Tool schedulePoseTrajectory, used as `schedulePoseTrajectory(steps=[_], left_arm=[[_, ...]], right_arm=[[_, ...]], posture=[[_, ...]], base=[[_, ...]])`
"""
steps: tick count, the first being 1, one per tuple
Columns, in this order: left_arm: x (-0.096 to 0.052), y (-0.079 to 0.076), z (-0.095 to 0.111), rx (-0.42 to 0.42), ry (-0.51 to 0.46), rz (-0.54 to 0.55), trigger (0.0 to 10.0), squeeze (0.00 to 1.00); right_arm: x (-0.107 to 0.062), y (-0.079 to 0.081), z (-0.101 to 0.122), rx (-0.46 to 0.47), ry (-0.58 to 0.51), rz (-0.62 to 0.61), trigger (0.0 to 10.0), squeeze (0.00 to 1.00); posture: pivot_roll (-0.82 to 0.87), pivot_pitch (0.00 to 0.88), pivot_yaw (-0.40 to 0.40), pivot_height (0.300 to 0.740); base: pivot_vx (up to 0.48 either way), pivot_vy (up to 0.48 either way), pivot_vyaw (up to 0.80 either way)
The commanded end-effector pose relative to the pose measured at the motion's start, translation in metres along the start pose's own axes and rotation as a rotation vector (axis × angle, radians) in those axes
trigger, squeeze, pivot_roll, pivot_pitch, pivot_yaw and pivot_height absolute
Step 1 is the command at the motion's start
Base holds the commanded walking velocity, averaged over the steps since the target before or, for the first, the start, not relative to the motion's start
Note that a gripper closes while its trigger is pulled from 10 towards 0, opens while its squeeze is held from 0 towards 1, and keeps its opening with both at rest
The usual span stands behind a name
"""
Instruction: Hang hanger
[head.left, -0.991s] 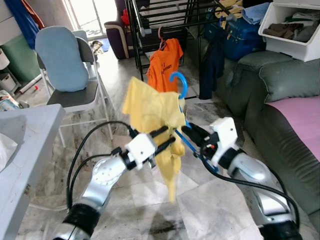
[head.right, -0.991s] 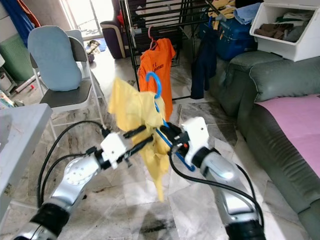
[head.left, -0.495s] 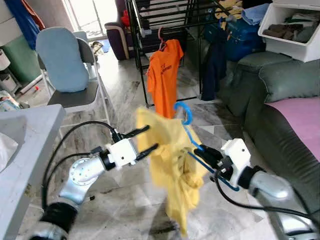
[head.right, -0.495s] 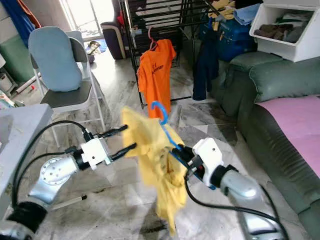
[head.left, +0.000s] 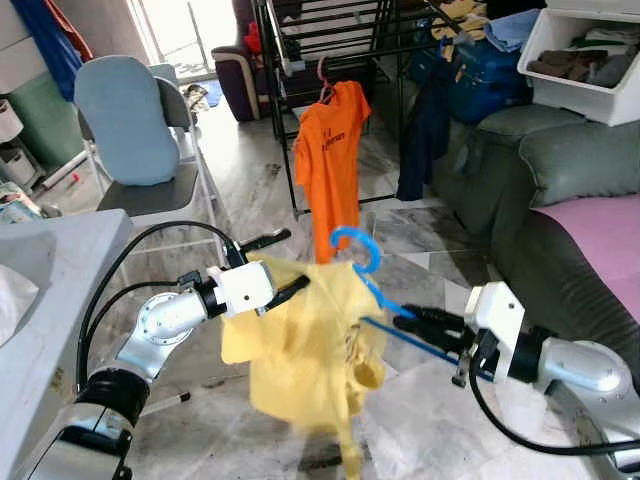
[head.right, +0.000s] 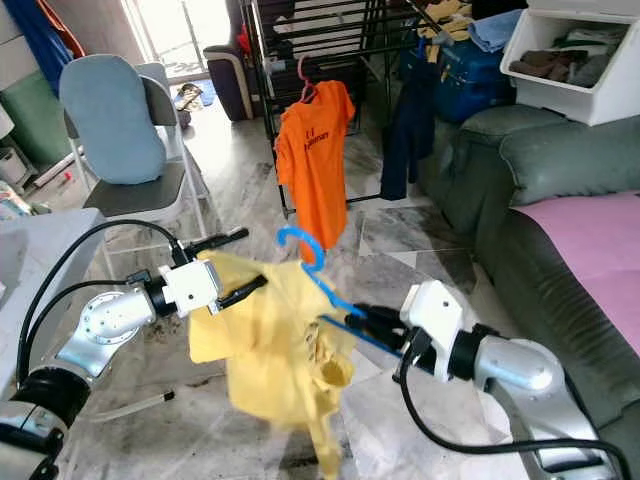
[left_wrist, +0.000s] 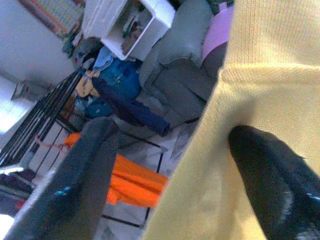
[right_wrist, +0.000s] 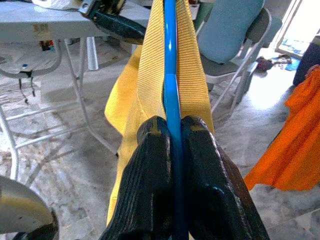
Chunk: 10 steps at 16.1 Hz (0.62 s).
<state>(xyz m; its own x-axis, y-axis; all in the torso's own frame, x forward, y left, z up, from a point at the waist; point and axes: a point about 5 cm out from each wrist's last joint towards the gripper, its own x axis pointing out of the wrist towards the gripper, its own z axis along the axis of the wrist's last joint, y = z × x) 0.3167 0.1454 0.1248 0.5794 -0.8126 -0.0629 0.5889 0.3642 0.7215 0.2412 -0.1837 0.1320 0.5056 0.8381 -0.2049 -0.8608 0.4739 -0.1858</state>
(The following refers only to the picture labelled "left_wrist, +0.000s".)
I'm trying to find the grey-green sofa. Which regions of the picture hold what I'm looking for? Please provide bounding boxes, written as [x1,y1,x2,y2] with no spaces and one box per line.
[139,0,235,128]

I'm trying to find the mustard yellow garment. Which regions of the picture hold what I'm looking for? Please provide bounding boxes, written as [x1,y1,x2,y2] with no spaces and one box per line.
[76,71,100,98]

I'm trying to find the yellow shirt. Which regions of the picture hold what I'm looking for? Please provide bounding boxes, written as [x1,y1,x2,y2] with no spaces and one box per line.
[143,0,320,240]

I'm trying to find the pink hanger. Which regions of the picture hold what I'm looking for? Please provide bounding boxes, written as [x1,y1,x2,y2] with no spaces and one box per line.
[34,134,71,151]

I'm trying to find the brown folded clothes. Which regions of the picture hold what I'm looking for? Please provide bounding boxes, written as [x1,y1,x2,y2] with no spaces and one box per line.
[119,14,151,53]

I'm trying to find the purple armchair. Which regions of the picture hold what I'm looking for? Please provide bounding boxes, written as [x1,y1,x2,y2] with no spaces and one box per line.
[0,172,36,216]

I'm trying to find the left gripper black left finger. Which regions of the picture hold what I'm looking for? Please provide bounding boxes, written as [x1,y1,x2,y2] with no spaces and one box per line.
[4,116,120,240]

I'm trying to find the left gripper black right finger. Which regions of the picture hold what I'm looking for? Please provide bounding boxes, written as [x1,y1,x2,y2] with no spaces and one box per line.
[227,124,320,240]

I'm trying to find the dark navy garment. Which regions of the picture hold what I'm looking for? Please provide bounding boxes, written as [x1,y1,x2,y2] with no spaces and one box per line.
[93,77,171,137]

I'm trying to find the white laundry bin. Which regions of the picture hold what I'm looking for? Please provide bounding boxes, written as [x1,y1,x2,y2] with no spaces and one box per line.
[82,0,177,62]

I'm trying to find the light blue towel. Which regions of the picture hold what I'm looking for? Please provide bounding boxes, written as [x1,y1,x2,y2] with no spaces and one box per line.
[93,47,115,71]

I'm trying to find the black metal drying rack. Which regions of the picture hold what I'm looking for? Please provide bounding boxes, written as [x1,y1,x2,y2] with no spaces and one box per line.
[0,68,168,228]

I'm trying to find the orange shirt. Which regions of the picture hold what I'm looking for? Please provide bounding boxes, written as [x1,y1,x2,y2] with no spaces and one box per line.
[63,132,168,208]

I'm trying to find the big blue bag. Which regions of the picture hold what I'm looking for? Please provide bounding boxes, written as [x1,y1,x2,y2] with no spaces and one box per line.
[74,58,142,120]

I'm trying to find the pink cushion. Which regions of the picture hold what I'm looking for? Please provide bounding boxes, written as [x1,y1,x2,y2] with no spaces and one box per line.
[201,6,235,61]

